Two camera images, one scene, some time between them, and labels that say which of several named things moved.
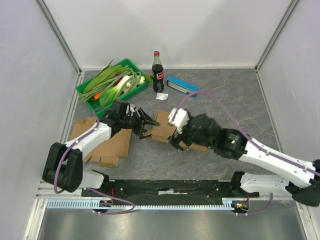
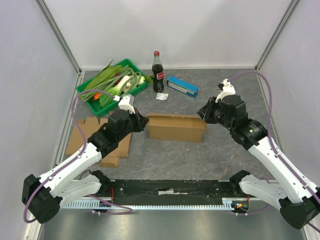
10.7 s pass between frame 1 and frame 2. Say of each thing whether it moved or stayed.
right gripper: moved
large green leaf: stayed
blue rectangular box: stayed
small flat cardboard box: stayed
